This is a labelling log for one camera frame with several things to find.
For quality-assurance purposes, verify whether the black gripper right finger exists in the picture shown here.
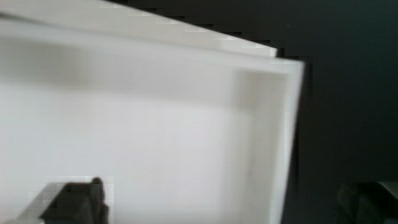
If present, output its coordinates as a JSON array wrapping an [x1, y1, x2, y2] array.
[[335, 182, 398, 224]]

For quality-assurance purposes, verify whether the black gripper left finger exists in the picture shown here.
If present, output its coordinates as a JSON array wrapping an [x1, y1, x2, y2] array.
[[17, 176, 113, 224]]

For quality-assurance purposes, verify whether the white drawer cabinet housing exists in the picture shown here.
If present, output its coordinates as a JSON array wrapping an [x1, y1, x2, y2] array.
[[0, 0, 304, 224]]

